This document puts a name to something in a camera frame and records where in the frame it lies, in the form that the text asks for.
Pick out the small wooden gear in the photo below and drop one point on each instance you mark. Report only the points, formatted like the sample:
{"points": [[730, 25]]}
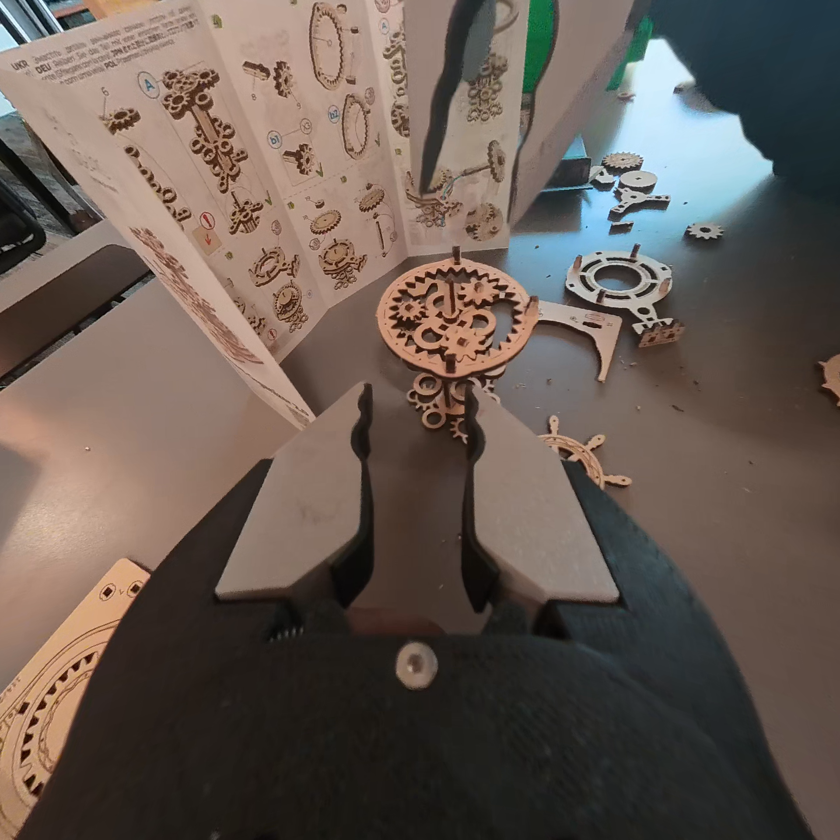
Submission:
{"points": [[705, 231], [622, 159]]}

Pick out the three-armed wooden part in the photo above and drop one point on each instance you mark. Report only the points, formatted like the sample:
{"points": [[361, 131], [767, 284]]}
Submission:
{"points": [[640, 200]]}

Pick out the person's dark clothing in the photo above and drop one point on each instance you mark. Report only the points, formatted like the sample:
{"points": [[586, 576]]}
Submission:
{"points": [[754, 79]]}

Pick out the wooden gear model assembly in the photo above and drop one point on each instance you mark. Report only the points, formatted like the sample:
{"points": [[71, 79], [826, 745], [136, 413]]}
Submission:
{"points": [[467, 340]]}

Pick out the small angular wooden piece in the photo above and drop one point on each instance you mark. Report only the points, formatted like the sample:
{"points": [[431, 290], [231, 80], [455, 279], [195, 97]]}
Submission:
{"points": [[598, 176]]}

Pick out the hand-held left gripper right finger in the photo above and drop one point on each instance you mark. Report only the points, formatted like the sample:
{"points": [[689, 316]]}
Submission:
{"points": [[531, 525]]}

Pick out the dark green box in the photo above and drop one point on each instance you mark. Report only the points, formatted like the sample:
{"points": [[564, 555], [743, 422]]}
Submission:
{"points": [[571, 172]]}

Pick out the curved wooden sheet offcut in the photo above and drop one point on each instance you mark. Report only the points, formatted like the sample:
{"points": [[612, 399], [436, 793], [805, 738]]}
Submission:
{"points": [[590, 325]]}

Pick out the round wooden disc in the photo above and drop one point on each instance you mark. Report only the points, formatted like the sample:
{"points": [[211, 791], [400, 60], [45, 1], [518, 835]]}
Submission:
{"points": [[638, 181]]}

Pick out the black office chair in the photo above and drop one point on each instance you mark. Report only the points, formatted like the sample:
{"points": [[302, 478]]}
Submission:
{"points": [[16, 223]]}

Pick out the folded paper instruction leaflet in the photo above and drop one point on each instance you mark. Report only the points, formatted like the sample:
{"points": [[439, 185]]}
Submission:
{"points": [[229, 131]]}

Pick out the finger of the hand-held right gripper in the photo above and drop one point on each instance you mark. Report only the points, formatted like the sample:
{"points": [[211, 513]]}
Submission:
{"points": [[420, 79], [577, 65]]}

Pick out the green cloth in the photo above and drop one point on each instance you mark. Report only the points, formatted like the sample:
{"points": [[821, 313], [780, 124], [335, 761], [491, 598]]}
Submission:
{"points": [[539, 46]]}

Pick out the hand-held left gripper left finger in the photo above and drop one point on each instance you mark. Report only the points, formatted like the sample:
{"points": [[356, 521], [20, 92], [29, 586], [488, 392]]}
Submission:
{"points": [[295, 518]]}

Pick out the wooden ship wheel part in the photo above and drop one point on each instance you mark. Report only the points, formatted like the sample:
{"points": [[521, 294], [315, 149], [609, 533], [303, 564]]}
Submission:
{"points": [[577, 445]]}

